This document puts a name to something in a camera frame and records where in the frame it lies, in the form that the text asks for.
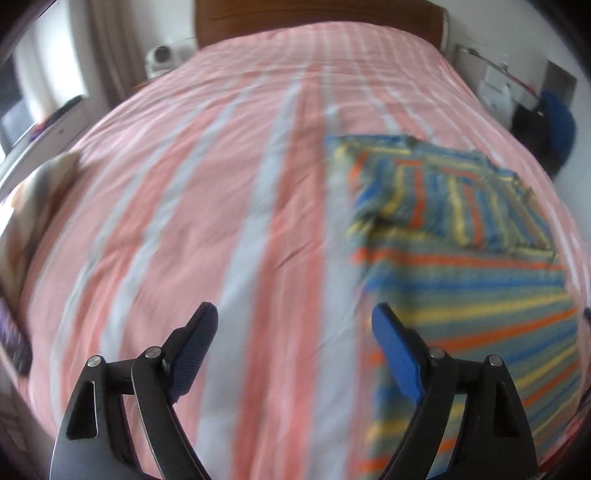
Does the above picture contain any black and blue bag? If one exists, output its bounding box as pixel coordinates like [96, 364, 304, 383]
[510, 104, 561, 177]

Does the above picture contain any chevron striped pillow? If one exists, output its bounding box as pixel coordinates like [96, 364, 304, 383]
[0, 152, 80, 305]

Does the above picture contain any dark purple cloth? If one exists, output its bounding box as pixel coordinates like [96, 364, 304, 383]
[0, 295, 32, 376]

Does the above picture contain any white desk fan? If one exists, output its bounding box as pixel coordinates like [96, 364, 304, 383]
[145, 45, 185, 78]

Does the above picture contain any blue fleece garment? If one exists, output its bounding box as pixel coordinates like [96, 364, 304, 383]
[539, 91, 578, 162]

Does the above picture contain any pink striped bed cover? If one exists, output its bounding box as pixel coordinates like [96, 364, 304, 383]
[9, 21, 587, 480]

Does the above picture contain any beige curtain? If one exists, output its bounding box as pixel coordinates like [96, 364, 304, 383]
[88, 0, 139, 100]

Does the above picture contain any wooden headboard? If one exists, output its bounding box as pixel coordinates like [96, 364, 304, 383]
[194, 0, 451, 51]

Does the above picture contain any striped knit sweater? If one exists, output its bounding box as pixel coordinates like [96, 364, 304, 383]
[323, 134, 585, 480]

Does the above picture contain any white plastic bag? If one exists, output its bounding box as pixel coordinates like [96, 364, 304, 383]
[480, 82, 516, 121]

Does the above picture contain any white window bench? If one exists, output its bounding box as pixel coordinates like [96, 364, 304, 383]
[0, 95, 89, 185]

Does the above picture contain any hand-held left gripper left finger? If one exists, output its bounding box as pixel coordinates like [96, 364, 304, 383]
[50, 301, 219, 480]

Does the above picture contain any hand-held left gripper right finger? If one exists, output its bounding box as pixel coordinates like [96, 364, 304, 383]
[372, 302, 540, 480]

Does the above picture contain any window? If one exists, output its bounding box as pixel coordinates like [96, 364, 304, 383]
[0, 60, 29, 148]

